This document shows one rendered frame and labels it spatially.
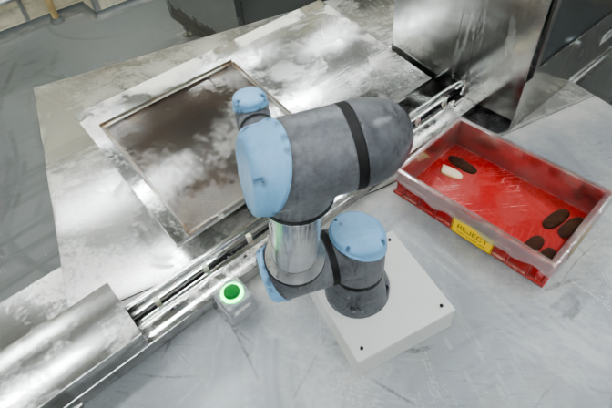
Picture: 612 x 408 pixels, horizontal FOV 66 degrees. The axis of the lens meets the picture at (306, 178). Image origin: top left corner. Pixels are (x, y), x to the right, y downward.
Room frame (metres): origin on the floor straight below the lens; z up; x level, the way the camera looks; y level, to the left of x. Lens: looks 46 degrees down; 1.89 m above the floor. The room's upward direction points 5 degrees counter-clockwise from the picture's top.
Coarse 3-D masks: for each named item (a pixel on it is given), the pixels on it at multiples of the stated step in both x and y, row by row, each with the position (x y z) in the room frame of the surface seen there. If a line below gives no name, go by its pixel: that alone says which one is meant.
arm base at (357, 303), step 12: (384, 276) 0.56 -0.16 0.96; (336, 288) 0.54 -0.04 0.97; (348, 288) 0.52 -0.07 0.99; (372, 288) 0.52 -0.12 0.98; (384, 288) 0.54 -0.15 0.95; (336, 300) 0.53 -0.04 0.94; (348, 300) 0.52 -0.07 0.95; (360, 300) 0.51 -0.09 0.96; (372, 300) 0.51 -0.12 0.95; (384, 300) 0.52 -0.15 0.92; (348, 312) 0.50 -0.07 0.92; (360, 312) 0.50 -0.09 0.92; (372, 312) 0.50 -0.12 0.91
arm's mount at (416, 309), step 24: (384, 264) 0.63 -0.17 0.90; (408, 264) 0.63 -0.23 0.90; (408, 288) 0.56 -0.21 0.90; (432, 288) 0.56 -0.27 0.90; (336, 312) 0.52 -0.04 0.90; (384, 312) 0.51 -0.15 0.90; (408, 312) 0.50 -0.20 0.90; (432, 312) 0.50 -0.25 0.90; (336, 336) 0.49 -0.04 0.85; (360, 336) 0.46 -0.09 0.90; (384, 336) 0.45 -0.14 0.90; (408, 336) 0.45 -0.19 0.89; (360, 360) 0.41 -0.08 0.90; (384, 360) 0.43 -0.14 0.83
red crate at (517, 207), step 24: (456, 144) 1.11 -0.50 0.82; (432, 168) 1.01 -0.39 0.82; (456, 168) 1.00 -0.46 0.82; (480, 168) 0.99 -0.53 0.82; (504, 168) 0.98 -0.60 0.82; (408, 192) 0.89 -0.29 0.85; (456, 192) 0.90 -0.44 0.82; (480, 192) 0.89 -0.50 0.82; (504, 192) 0.89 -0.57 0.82; (528, 192) 0.88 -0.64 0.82; (432, 216) 0.82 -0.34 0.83; (480, 216) 0.81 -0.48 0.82; (504, 216) 0.80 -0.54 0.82; (528, 216) 0.79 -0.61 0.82; (576, 216) 0.78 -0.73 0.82; (552, 240) 0.71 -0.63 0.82; (528, 264) 0.61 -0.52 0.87
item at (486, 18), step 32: (416, 0) 1.49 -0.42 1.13; (448, 0) 1.40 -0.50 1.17; (480, 0) 1.31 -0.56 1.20; (512, 0) 1.24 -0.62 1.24; (544, 0) 1.17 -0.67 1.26; (416, 32) 1.48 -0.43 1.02; (448, 32) 1.38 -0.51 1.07; (480, 32) 1.29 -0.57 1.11; (512, 32) 1.22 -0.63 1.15; (544, 32) 1.18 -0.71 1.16; (608, 32) 1.50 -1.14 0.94; (416, 64) 1.47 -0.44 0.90; (448, 64) 1.37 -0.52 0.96; (480, 64) 1.27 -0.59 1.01; (512, 64) 1.19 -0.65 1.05; (544, 64) 1.20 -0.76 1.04; (576, 64) 1.38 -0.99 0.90; (480, 96) 1.25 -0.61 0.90; (512, 96) 1.17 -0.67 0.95; (544, 96) 1.26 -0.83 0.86
